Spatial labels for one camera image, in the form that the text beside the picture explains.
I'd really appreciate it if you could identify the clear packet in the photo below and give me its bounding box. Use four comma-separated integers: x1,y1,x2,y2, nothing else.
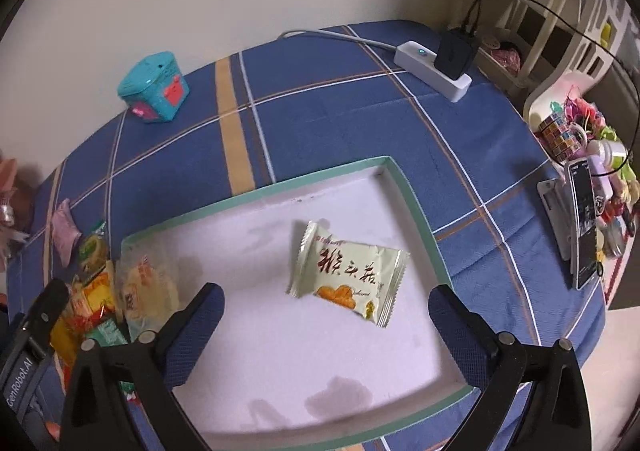
116,243,180,341

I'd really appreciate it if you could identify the cream snack packet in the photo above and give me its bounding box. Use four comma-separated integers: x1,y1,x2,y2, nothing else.
286,221,410,327

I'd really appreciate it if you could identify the orange yellow snack packet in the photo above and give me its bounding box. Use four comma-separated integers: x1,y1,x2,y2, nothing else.
51,259,122,367

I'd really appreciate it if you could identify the black handheld gripper GenRobot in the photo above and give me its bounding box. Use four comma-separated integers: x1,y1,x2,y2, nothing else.
1,279,70,450

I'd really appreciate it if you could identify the green round biscuit packet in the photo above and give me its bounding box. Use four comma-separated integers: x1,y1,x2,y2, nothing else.
78,220,110,280

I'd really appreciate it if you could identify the pink snack packet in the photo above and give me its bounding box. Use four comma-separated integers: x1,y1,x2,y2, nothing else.
51,198,81,268

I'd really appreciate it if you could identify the pink flower bouquet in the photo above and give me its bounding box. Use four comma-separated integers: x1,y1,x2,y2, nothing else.
0,158,35,273

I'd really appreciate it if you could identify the smartphone on stand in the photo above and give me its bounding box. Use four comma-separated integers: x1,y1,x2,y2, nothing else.
565,158,598,289

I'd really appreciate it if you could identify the white phone stand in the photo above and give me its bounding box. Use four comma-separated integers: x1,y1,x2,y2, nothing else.
537,179,572,261

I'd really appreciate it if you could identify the white tray, green rim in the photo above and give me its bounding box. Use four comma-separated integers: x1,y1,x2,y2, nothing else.
122,156,470,450

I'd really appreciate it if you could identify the colourful cube mug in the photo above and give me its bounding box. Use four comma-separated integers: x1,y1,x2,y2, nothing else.
537,113,588,164

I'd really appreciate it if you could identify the pile of colourful toys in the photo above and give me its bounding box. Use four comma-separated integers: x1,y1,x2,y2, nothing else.
550,85,639,243

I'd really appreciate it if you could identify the teal toy box, pink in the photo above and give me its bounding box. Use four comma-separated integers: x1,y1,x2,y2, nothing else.
117,51,190,124

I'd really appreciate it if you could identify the blue plaid tablecloth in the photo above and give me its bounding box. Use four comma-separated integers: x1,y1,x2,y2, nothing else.
6,18,608,451

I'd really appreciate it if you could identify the white power strip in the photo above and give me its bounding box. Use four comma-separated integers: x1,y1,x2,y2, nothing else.
394,40,472,103

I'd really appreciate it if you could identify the black power adapter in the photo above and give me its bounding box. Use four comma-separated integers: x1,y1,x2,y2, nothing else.
434,27,480,80

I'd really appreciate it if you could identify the white shelf unit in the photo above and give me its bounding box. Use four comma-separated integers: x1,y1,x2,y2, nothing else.
449,0,639,127

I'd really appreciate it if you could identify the white power strip cable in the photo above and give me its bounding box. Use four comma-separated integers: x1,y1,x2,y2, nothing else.
278,28,399,52

